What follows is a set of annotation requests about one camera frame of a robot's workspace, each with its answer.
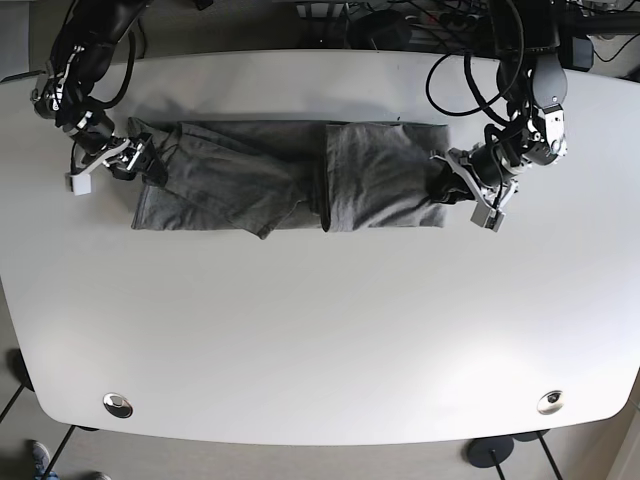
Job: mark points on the black electronics box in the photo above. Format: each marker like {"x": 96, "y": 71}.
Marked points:
{"x": 582, "y": 54}

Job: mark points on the black power adapter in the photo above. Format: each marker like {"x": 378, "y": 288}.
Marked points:
{"x": 380, "y": 30}

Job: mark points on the chrome table grommet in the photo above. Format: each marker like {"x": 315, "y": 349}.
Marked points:
{"x": 117, "y": 405}
{"x": 551, "y": 402}

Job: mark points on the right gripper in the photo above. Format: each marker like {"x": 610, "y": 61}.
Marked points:
{"x": 95, "y": 145}

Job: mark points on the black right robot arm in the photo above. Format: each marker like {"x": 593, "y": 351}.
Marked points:
{"x": 80, "y": 57}

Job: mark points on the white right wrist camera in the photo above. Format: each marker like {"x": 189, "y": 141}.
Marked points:
{"x": 79, "y": 184}

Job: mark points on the left chrome table grommet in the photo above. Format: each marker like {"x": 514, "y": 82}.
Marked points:
{"x": 117, "y": 405}

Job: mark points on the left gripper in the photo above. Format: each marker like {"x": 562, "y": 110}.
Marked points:
{"x": 487, "y": 173}

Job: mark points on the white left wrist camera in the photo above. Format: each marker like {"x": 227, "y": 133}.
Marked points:
{"x": 487, "y": 217}

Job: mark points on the grey sneaker shoe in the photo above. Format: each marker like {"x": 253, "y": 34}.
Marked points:
{"x": 41, "y": 458}
{"x": 97, "y": 476}

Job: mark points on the black round stand base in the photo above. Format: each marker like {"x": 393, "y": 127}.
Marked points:
{"x": 489, "y": 452}

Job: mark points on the right chrome table grommet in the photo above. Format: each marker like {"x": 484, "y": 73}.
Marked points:
{"x": 551, "y": 402}

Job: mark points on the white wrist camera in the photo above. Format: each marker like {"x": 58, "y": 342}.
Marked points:
{"x": 79, "y": 184}
{"x": 487, "y": 217}

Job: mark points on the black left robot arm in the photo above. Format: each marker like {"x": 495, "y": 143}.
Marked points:
{"x": 526, "y": 42}

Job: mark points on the grey T-shirt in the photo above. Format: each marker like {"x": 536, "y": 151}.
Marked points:
{"x": 263, "y": 176}

